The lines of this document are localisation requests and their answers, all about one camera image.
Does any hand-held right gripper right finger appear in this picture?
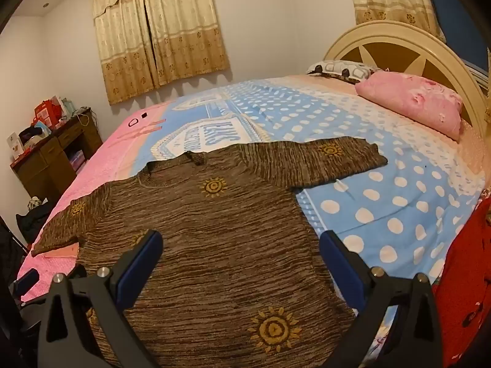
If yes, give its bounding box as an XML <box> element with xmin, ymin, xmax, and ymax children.
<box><xmin>319</xmin><ymin>230</ymin><xmax>457</xmax><ymax>368</ymax></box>

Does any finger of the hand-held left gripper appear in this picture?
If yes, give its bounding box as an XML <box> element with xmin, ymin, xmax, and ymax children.
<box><xmin>10</xmin><ymin>268</ymin><xmax>39</xmax><ymax>300</ymax></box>

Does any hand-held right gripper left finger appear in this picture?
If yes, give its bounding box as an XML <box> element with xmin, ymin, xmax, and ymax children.
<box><xmin>36</xmin><ymin>230</ymin><xmax>164</xmax><ymax>368</ymax></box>

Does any brown knitted sweater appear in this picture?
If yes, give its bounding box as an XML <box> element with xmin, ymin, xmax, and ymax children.
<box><xmin>31</xmin><ymin>136</ymin><xmax>388</xmax><ymax>368</ymax></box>

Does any dark bag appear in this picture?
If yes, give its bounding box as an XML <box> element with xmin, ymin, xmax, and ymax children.
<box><xmin>15</xmin><ymin>195</ymin><xmax>54</xmax><ymax>242</ymax></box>

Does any printed pink and blue blanket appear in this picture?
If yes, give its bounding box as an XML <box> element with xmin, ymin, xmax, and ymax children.
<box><xmin>15</xmin><ymin>73</ymin><xmax>488</xmax><ymax>368</ymax></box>

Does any brown wooden desk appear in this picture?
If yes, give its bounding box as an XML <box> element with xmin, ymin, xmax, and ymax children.
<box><xmin>10</xmin><ymin>107</ymin><xmax>103</xmax><ymax>208</ymax></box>

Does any red cloth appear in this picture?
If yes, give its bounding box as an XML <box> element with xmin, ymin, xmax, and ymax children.
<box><xmin>437</xmin><ymin>188</ymin><xmax>491</xmax><ymax>361</ymax></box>

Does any white box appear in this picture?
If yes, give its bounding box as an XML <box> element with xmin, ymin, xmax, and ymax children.
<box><xmin>7</xmin><ymin>132</ymin><xmax>25</xmax><ymax>162</ymax></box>

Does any red bag on desk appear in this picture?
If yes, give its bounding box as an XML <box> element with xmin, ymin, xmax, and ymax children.
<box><xmin>34</xmin><ymin>100</ymin><xmax>64</xmax><ymax>129</ymax></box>

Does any pink floral pillow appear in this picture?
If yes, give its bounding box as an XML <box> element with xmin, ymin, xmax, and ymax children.
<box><xmin>355</xmin><ymin>71</ymin><xmax>464</xmax><ymax>142</ymax></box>

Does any grey patterned pillow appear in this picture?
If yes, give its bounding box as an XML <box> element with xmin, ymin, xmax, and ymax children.
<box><xmin>306</xmin><ymin>60</ymin><xmax>378</xmax><ymax>84</ymax></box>

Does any cream wooden headboard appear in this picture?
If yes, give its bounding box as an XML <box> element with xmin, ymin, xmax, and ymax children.
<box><xmin>324</xmin><ymin>21</ymin><xmax>489</xmax><ymax>139</ymax></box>

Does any dark window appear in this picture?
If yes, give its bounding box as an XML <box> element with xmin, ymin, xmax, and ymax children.
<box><xmin>426</xmin><ymin>0</ymin><xmax>491</xmax><ymax>66</ymax></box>

